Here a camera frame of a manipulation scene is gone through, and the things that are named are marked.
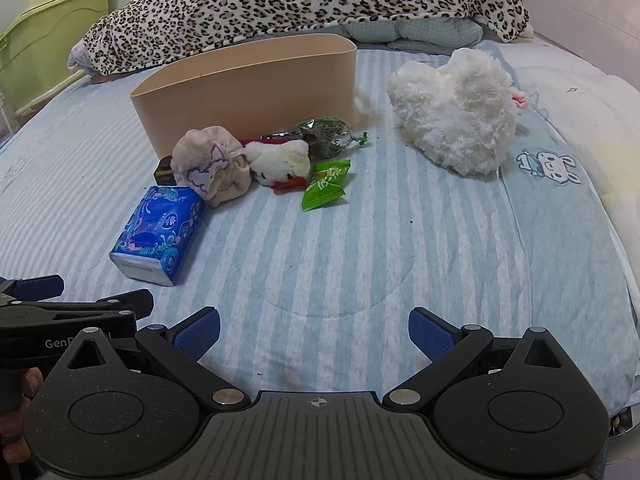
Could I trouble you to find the clear bag of dried herbs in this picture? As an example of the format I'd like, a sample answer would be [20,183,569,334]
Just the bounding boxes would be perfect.
[296,118,369,160]

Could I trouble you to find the blue striped bed sheet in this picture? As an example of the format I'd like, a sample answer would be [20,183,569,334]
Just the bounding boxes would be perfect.
[1,50,532,392]

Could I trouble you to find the pink bed headboard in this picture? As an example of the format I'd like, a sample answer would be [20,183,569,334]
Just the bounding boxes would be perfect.
[523,0,639,87]

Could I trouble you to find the green plastic storage box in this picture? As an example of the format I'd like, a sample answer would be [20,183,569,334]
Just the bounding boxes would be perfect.
[1,0,110,110]

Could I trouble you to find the leopard print blanket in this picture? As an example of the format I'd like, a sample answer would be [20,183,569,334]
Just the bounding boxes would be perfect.
[68,0,531,77]

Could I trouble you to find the blue grey rabbit blanket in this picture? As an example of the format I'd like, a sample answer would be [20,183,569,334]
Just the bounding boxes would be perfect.
[470,39,640,411]

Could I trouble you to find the white plush toy red hat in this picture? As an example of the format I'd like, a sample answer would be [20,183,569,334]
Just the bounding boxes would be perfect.
[243,140,311,191]

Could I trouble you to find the person's left hand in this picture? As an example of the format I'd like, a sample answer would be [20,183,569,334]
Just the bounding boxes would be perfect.
[1,367,43,465]

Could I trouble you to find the white pillow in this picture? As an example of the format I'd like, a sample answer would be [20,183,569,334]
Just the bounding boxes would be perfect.
[500,39,640,274]

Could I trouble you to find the white fluffy plush sheep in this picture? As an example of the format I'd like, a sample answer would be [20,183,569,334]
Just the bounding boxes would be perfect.
[387,48,528,176]

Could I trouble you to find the blue tissue pack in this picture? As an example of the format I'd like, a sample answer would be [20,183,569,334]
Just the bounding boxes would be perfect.
[110,185,206,286]

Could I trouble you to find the pink knit drawstring pouch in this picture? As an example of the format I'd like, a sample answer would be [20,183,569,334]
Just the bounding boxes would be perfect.
[170,126,252,208]

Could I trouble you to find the green snack packet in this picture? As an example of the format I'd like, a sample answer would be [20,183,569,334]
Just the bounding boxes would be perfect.
[302,159,352,211]

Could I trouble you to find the teal quilted comforter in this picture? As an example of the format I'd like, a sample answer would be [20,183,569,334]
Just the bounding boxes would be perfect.
[338,18,483,55]

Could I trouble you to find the beige plastic storage bin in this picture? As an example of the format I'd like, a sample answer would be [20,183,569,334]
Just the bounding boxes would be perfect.
[130,34,357,157]

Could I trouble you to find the black red small box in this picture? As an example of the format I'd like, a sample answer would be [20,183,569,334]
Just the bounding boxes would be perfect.
[241,130,304,145]

